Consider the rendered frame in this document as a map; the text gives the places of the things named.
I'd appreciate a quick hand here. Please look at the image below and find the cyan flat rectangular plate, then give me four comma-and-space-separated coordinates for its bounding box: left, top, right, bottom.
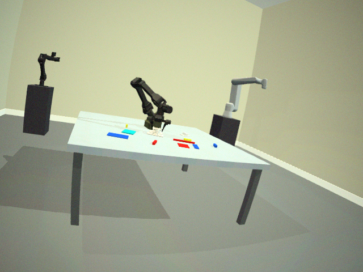
122, 129, 136, 135

